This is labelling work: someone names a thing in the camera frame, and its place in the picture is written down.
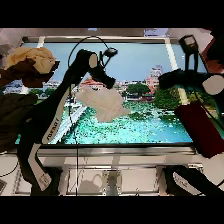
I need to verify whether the dark red garment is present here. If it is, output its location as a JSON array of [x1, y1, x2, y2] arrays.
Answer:
[[174, 101, 224, 160]]

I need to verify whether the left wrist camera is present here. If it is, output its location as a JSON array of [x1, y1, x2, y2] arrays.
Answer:
[[99, 47, 119, 68]]

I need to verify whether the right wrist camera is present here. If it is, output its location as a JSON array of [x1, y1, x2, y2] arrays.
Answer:
[[178, 34, 202, 73]]

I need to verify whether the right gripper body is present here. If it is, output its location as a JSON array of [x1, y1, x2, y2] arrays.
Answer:
[[157, 68, 198, 91]]

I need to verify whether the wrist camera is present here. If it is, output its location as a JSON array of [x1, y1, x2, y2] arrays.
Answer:
[[99, 47, 119, 68], [178, 34, 202, 73]]

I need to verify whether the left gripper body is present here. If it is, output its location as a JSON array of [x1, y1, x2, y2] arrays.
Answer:
[[88, 64, 117, 90]]

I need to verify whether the black cable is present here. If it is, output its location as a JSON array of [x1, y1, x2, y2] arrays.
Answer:
[[0, 159, 20, 178], [67, 35, 111, 68]]

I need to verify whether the dark green garment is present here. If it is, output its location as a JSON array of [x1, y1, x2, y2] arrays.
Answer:
[[0, 92, 40, 154]]

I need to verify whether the brown garment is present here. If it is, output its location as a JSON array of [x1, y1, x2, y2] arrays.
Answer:
[[0, 59, 61, 90]]

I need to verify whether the white T-shirt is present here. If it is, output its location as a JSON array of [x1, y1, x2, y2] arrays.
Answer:
[[74, 85, 132, 124]]

